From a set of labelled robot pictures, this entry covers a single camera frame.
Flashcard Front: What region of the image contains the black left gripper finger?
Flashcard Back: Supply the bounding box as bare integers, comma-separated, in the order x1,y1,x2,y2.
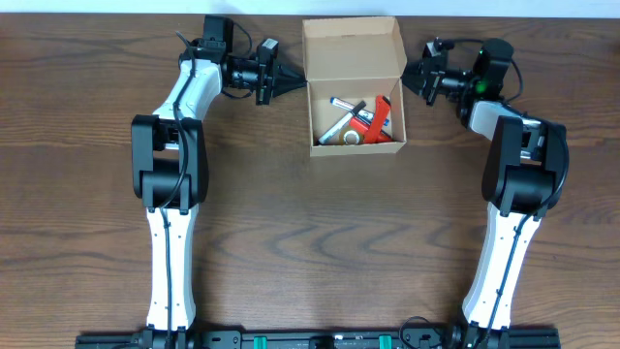
273,84,303,98
276,64,307,90

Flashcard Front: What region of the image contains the orange utility knife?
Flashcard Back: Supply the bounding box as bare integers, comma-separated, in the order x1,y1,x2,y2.
363,95,391,144

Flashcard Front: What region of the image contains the black whiteboard marker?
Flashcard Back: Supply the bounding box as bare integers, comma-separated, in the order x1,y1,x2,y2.
318,98,366,144

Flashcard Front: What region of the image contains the blue whiteboard marker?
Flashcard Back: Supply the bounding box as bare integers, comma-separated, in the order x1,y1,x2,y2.
330,97,374,131

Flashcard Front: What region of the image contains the cardboard box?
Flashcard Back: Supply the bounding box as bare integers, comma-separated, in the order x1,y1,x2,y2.
302,16,407,157

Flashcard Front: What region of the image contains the red black stapler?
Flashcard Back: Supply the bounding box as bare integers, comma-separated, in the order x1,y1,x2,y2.
350,117,392,143

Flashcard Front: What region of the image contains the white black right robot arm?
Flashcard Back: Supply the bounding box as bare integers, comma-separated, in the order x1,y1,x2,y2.
399,38,570,348

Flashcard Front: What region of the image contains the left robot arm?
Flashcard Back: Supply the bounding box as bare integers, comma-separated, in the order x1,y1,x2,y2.
127,16,306,348

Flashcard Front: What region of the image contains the brown packing tape roll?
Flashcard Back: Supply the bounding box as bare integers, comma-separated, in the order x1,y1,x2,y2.
340,129,364,145

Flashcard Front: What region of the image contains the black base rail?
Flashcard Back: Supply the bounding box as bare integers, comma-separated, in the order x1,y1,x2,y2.
75,324,562,349

